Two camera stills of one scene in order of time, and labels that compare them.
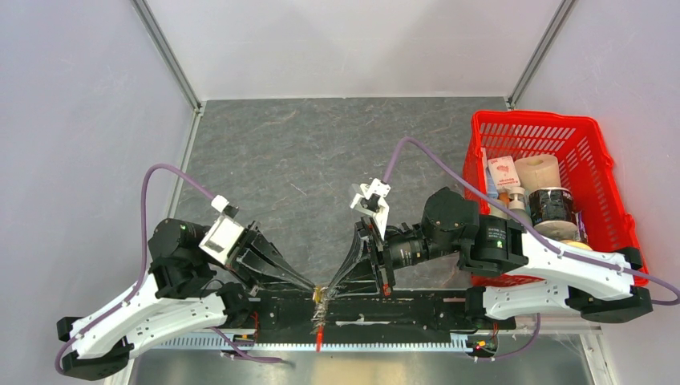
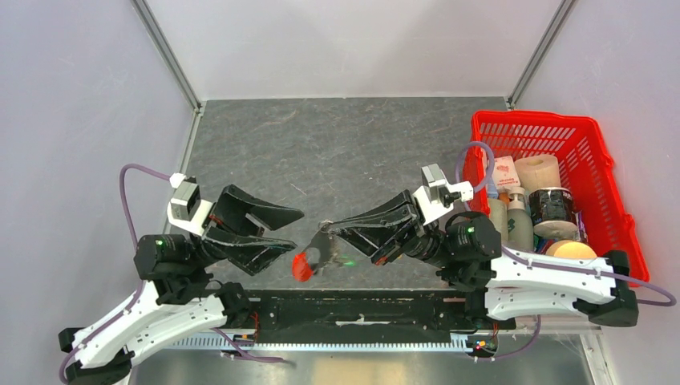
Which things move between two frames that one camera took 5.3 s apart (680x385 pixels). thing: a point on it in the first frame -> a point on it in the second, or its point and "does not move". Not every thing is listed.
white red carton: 503,172 does not move
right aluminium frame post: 540,50 does not move
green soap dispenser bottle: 518,207 does not move
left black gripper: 261,262 -> 232,228
